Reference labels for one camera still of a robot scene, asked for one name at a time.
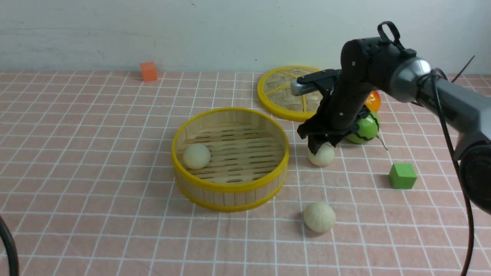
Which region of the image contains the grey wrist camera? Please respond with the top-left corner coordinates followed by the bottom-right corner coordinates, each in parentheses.
top-left (290, 69), bottom-right (341, 96)

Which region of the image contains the pink grid tablecloth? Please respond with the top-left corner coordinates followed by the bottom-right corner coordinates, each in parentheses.
top-left (0, 71), bottom-right (468, 276)

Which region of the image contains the orange cube block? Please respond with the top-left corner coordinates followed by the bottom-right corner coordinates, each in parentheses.
top-left (140, 62), bottom-right (158, 82)

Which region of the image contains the green cube block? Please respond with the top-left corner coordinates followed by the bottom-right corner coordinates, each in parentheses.
top-left (388, 163), bottom-right (417, 190)

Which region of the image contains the yellow rimmed bamboo steamer tray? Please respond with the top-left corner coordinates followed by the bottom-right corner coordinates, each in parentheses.
top-left (171, 108), bottom-right (290, 212)

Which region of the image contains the black cable at left edge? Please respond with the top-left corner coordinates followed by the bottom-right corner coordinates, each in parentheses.
top-left (0, 217), bottom-right (20, 276)

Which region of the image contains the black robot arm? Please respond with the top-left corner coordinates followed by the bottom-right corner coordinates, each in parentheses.
top-left (291, 37), bottom-right (491, 213)

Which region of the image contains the white bun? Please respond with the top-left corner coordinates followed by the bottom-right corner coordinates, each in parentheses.
top-left (308, 143), bottom-right (335, 167)
top-left (302, 202), bottom-right (336, 233)
top-left (182, 143), bottom-right (211, 170)

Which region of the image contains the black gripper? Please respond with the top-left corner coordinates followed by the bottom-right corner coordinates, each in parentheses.
top-left (297, 37), bottom-right (382, 155)

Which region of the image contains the green toy watermelon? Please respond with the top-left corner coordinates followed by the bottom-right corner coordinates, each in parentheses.
top-left (346, 111), bottom-right (388, 150)

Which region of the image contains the yellow rimmed bamboo steamer lid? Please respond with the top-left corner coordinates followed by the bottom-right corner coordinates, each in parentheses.
top-left (257, 66), bottom-right (321, 122)

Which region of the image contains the orange toy pear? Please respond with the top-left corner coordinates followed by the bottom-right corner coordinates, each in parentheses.
top-left (365, 90), bottom-right (382, 113)

